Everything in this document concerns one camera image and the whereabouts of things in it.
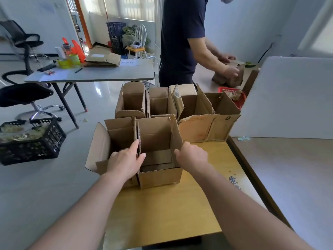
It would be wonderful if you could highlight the black mesh chair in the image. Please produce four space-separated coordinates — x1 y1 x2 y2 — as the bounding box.
0 20 65 122

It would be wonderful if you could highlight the black wall cable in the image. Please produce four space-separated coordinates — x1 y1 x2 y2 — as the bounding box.
257 42 274 64

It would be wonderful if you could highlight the plain cardboard box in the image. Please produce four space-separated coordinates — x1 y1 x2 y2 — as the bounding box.
136 116 184 190

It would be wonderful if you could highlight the person's left hand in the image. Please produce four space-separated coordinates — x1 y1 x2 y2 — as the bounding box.
103 140 146 182

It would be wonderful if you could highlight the black crate with scraps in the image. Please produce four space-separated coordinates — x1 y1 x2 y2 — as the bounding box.
0 117 67 166

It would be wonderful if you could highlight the orange plastic bag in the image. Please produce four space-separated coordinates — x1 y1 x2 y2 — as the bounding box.
71 39 87 63

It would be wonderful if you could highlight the orange door frame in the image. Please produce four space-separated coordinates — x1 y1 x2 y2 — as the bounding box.
73 0 93 49

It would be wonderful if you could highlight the dark plastic crate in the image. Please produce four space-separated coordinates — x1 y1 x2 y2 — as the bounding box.
108 35 126 56

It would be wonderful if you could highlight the flat black device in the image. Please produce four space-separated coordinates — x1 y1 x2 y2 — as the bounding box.
37 64 57 73

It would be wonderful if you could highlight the window with white blinds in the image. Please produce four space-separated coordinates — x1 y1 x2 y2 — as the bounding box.
86 0 155 23

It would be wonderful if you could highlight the small orange bottle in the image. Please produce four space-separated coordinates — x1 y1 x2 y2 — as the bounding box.
62 37 73 57

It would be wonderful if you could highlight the person's left forearm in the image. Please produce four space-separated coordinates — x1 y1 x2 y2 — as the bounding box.
27 173 130 250

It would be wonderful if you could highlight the person's right forearm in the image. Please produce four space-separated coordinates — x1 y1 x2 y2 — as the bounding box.
188 164 314 250

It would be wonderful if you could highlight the picture-printed cardboard box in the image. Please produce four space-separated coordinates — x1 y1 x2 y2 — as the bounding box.
85 117 139 188

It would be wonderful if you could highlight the white chair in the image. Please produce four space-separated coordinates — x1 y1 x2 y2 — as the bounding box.
125 24 149 60

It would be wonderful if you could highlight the tall brown cardboard box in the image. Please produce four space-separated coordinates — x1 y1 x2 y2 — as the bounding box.
212 61 246 88

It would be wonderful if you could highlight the small brown cardboard box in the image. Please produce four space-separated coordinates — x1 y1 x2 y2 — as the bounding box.
205 91 241 142

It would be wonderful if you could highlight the white foam partition board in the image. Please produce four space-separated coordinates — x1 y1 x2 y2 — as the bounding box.
230 56 333 140

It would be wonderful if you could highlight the person's right hand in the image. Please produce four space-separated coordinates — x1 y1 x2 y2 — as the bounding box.
174 142 209 176

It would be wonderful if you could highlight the green bag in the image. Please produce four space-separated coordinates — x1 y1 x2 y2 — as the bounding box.
122 24 137 48

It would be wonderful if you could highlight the large yellow cardboard box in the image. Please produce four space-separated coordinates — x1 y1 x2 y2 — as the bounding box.
103 140 266 250

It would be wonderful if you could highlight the blue plastic crate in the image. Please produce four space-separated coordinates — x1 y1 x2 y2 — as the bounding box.
106 22 127 37

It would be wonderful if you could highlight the grey folding table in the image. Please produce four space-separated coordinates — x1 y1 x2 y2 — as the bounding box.
24 59 155 129

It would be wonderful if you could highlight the stack of cardboard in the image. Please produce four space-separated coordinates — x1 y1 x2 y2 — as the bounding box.
84 45 122 68

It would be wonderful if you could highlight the red plastic basket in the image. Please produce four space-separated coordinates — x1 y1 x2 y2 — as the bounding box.
218 87 247 110

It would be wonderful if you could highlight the black stool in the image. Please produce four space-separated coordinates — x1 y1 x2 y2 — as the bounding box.
142 235 202 250

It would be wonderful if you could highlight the bright window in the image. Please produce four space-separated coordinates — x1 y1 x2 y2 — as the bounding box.
298 0 333 58

